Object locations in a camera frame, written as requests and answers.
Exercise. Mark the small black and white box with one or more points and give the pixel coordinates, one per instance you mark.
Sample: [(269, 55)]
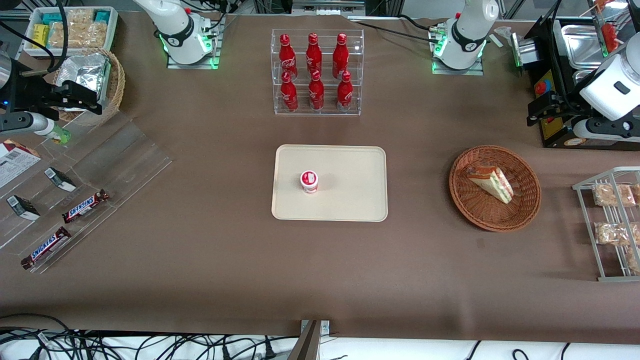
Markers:
[(60, 179), (22, 207)]

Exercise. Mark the yellow snack box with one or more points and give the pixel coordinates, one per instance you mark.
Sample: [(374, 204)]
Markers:
[(41, 36)]

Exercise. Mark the red and white yogurt cup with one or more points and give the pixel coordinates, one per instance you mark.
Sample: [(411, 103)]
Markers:
[(309, 181)]

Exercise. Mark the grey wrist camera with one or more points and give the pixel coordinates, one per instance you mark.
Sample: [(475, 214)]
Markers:
[(600, 129), (27, 123)]

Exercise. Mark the clear acrylic bottle rack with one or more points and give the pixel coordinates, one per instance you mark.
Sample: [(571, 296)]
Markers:
[(357, 75)]

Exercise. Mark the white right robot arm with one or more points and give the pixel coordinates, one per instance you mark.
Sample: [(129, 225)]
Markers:
[(175, 25)]

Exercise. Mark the dark metal bar with bracket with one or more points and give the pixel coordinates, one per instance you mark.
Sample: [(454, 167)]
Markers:
[(306, 345)]

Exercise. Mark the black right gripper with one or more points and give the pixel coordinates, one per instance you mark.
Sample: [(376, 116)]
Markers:
[(31, 93)]

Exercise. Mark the silver foil bag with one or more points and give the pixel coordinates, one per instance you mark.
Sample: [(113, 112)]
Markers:
[(85, 67)]

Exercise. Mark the clear bag of crackers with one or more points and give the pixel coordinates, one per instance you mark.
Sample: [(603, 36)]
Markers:
[(77, 36), (79, 16)]

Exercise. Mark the black food warmer machine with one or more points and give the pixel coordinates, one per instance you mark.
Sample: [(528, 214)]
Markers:
[(550, 127)]

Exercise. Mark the clear bag of fried snack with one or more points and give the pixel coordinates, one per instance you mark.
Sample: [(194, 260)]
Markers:
[(612, 195), (612, 233), (634, 261)]

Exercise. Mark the beige plastic tray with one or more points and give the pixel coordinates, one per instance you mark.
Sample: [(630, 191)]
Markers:
[(350, 195)]

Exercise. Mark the red cola bottle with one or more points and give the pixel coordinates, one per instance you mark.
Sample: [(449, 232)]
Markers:
[(313, 52), (287, 55), (340, 55), (316, 95), (344, 95), (289, 95)]

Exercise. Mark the silver box with green light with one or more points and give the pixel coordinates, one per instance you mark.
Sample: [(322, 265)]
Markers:
[(524, 50)]

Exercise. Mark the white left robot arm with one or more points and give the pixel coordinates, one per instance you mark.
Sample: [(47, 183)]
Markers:
[(467, 35)]

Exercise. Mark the small white plastic scrap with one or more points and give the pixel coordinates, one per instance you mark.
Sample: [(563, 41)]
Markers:
[(497, 41)]

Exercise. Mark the red food on skewer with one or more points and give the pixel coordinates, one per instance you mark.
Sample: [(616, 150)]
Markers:
[(610, 37)]

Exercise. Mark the light wicker basket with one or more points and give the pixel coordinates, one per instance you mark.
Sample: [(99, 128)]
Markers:
[(117, 85)]

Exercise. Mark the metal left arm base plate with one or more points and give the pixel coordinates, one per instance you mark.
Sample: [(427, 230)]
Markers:
[(457, 72)]

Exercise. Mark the teal snack box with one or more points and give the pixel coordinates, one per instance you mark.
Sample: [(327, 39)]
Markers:
[(51, 18), (102, 16)]

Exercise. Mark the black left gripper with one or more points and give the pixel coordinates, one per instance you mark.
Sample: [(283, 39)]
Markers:
[(559, 104)]

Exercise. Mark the Snickers chocolate bar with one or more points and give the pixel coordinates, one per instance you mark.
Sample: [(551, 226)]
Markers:
[(85, 206), (46, 247)]

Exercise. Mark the small steel pan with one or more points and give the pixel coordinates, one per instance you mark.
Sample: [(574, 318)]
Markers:
[(582, 77)]

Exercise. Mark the brown table cover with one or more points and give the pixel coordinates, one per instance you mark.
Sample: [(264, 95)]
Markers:
[(200, 280)]

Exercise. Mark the triangular sandwich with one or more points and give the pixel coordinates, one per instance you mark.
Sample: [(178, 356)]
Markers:
[(492, 182)]

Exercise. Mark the dark brown wicker basket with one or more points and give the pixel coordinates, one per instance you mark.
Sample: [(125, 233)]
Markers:
[(480, 210)]

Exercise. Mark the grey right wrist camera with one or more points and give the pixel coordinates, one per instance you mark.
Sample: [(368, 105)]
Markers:
[(27, 123)]

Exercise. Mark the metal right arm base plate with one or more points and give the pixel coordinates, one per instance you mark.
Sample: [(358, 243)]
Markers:
[(215, 50)]

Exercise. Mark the red and white carton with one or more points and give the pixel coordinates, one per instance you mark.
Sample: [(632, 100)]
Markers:
[(15, 162)]

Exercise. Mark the clear acrylic display stand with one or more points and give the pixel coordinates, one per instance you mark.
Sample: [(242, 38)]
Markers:
[(125, 160)]

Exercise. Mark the white plastic bin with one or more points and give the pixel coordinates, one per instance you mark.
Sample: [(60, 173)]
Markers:
[(112, 37)]

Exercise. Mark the large steel pan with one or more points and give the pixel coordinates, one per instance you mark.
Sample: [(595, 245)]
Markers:
[(582, 45)]

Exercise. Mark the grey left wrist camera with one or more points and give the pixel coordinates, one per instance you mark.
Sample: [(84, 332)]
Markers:
[(600, 129)]

